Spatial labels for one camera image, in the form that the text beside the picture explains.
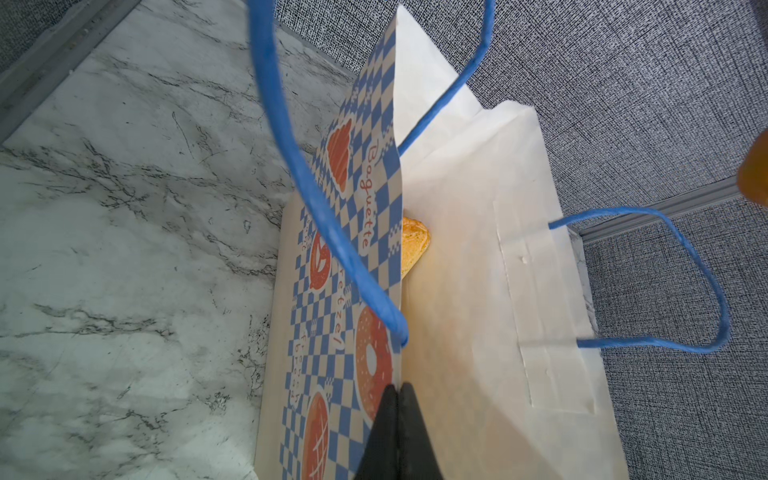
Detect triangular tan bread slice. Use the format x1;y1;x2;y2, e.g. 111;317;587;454
401;217;431;277

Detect checkered paper bag blue handles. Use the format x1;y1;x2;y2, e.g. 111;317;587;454
249;1;731;479

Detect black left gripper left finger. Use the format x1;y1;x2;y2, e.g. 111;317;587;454
355;385;399;480

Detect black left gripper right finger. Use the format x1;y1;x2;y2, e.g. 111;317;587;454
398;382;443;480

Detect long oval bread loaf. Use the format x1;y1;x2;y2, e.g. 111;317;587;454
736;130;768;207

